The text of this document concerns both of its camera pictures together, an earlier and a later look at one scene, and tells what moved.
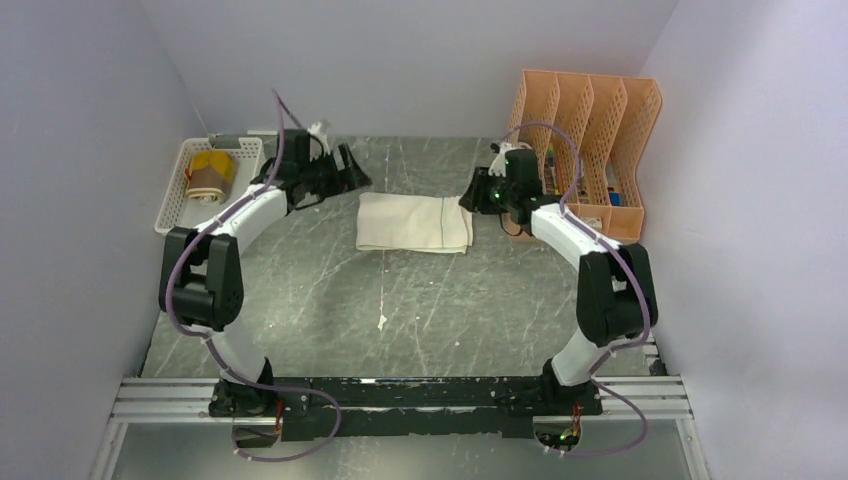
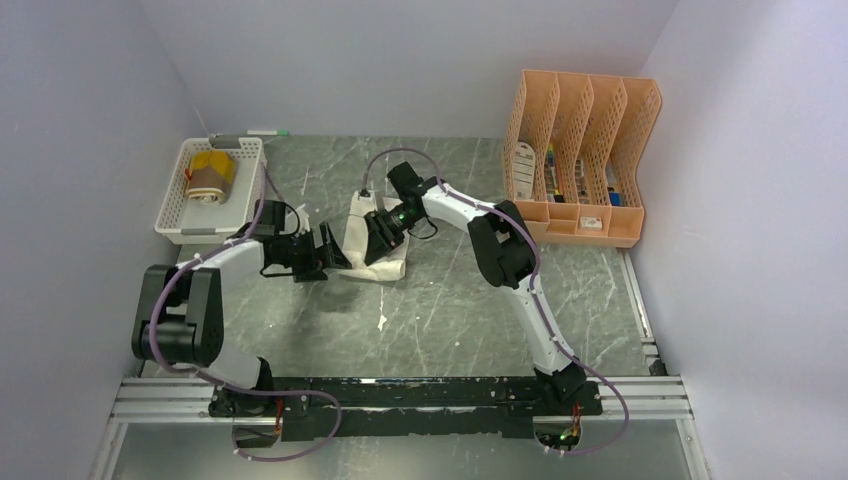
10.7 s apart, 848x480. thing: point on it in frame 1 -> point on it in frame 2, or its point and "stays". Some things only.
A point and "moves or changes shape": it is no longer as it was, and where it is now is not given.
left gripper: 354,176 -> 332,257
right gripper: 474,197 -> 382,241
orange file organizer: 587,132 stays
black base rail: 317,407 stays
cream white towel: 399,221 moves or changes shape
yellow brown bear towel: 210,176 stays
